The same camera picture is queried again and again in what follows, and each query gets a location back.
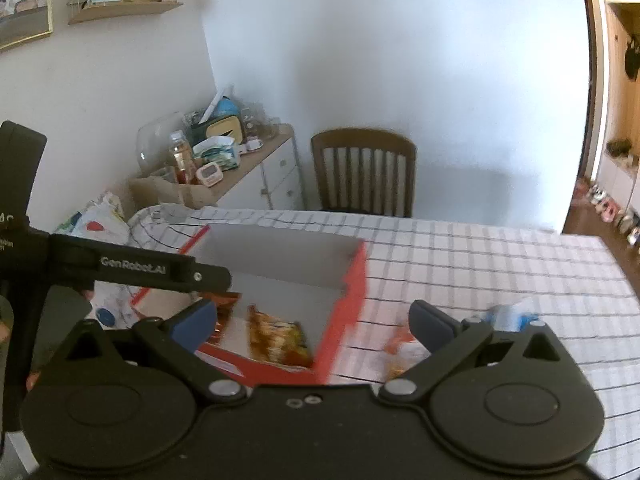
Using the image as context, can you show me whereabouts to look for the yellow green storage box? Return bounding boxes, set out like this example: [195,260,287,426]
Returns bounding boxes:
[190,115,246,146]

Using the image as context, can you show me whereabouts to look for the green white tissue pack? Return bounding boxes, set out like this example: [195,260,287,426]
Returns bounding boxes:
[192,139,242,171]

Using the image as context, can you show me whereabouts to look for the black hanging bag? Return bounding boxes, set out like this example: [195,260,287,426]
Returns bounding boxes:
[624,35,640,81]

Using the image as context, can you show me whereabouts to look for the blue snack packet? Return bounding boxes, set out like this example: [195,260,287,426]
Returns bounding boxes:
[472,297,541,333]

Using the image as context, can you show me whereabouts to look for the clear glass bowl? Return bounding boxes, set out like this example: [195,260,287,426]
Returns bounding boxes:
[137,112,187,178]

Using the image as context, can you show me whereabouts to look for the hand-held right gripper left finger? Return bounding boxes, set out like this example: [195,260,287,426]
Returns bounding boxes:
[52,299,249,403]

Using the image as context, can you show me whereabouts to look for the wooden wall shelf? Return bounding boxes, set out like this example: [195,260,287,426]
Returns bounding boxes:
[67,0,184,25]

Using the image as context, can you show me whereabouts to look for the white long handle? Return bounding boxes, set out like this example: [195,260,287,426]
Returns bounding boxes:
[202,85,235,123]

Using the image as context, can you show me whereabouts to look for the brown wooden chair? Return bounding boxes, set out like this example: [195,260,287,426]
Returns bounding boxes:
[310,129,418,218]

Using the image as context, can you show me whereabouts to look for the framed wall poster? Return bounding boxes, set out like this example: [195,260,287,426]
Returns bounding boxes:
[0,0,54,51]

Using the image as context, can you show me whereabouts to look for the red cardboard box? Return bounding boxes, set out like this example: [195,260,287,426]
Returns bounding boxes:
[131,224,370,386]

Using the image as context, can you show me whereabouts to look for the white orange snack packet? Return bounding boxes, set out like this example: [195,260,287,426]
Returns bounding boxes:
[385,327,431,381]

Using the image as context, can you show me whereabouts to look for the white sideboard cabinet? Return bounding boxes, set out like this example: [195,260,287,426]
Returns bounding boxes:
[197,125,307,211]

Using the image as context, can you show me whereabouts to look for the orange juice bottle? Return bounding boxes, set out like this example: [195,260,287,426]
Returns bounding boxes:
[169,131,197,185]

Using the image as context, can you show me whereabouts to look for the white cupboard wall unit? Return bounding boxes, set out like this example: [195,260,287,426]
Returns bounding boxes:
[597,0,640,211]

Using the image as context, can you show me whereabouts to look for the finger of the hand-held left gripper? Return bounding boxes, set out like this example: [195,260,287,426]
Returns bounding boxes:
[47,234,234,294]

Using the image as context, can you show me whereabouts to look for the beige cardboard box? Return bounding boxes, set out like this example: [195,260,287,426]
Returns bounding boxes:
[129,170,221,208]

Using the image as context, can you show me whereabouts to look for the clear glass jars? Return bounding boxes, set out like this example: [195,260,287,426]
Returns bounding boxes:
[241,102,279,141]

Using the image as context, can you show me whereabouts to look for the row of shoes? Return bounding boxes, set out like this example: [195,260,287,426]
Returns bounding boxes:
[574,180,640,247]

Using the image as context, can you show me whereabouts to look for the yellow orange chips packet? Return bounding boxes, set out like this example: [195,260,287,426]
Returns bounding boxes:
[247,304,315,371]

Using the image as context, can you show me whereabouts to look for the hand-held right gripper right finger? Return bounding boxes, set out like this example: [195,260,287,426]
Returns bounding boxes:
[377,299,569,403]

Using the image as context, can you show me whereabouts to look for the checked white tablecloth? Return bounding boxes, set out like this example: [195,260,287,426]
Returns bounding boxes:
[127,205,640,480]

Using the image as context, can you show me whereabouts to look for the printed white bag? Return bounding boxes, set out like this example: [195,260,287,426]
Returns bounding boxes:
[54,191,148,331]

